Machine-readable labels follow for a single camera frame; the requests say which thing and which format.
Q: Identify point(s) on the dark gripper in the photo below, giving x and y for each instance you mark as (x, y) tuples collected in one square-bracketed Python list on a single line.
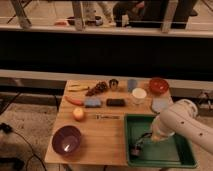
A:
[(142, 138)]

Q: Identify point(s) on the small dark brush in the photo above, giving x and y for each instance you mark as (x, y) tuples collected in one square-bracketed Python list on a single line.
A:
[(135, 150)]

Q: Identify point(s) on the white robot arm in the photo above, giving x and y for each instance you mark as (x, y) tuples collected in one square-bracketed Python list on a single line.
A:
[(180, 118)]

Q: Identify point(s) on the green plastic tray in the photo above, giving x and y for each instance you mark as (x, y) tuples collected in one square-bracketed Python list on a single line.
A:
[(175, 152)]

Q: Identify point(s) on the grey blue cloth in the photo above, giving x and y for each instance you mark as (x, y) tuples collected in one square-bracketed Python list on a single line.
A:
[(159, 104)]

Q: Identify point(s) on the white cup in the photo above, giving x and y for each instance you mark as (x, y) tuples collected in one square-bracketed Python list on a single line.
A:
[(138, 96)]

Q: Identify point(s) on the black rectangular block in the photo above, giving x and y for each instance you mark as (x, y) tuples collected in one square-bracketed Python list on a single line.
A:
[(115, 102)]

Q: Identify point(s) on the red bowl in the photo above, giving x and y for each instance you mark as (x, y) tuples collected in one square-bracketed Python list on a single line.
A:
[(158, 86)]

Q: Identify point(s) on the blue translucent cup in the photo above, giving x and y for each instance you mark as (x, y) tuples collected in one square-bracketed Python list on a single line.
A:
[(131, 84)]

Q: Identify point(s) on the small metal cup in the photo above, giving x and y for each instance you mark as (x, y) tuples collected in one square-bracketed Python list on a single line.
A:
[(113, 84)]

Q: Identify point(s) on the blue sponge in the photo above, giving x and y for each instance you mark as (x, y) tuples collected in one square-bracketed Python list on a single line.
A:
[(92, 102)]

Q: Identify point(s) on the dark grape bunch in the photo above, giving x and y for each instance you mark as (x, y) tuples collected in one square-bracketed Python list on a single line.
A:
[(97, 89)]

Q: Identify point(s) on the purple bowl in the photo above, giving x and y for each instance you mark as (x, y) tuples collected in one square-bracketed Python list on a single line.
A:
[(66, 140)]

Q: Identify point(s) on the orange carrot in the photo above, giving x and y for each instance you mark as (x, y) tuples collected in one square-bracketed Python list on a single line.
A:
[(74, 101)]

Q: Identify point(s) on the yellow banana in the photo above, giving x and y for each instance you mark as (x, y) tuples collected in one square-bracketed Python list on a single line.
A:
[(77, 87)]

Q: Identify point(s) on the person in background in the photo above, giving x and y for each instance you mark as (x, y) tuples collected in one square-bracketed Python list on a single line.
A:
[(140, 13)]

